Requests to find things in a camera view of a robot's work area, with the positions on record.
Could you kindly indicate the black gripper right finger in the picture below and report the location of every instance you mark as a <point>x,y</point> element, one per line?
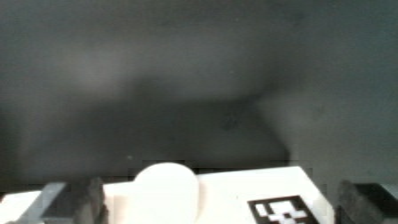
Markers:
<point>367,203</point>

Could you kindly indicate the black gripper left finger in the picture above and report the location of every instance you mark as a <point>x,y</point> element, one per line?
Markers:
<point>77,206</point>

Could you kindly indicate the white drawer box front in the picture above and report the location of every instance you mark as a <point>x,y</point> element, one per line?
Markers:
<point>263,196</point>

